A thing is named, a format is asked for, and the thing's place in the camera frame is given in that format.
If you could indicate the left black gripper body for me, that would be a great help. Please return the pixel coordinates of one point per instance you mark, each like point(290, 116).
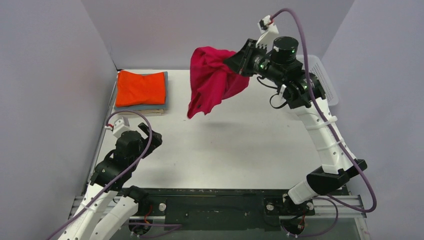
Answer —
point(151, 139)

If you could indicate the red t shirt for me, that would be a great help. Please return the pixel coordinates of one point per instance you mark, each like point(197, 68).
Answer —
point(211, 81)

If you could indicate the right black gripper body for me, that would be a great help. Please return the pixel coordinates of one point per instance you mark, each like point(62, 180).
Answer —
point(247, 59)

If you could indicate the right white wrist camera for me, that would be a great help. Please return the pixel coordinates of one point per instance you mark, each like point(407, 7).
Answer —
point(269, 32)

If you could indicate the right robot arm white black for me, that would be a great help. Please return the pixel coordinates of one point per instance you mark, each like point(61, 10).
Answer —
point(306, 98)

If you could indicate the white plastic basket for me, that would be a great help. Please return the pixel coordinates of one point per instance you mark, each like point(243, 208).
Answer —
point(317, 68)

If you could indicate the grey blue folded t shirt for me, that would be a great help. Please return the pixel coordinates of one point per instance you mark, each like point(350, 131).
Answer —
point(166, 89)

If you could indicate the aluminium rail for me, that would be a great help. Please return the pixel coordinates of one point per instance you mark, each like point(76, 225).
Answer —
point(322, 209)

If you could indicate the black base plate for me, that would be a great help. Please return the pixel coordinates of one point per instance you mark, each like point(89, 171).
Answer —
point(208, 209)

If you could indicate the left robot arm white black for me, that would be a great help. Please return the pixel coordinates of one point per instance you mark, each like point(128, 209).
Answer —
point(108, 179)

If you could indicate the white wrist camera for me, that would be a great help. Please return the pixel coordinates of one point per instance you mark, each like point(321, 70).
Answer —
point(269, 32)
point(120, 126)

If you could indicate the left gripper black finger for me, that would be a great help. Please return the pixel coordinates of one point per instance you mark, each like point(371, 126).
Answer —
point(145, 128)
point(156, 140)

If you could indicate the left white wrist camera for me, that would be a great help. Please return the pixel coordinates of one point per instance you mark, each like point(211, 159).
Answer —
point(120, 126)

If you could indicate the beige folded t shirt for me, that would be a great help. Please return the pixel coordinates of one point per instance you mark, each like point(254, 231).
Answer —
point(145, 112)

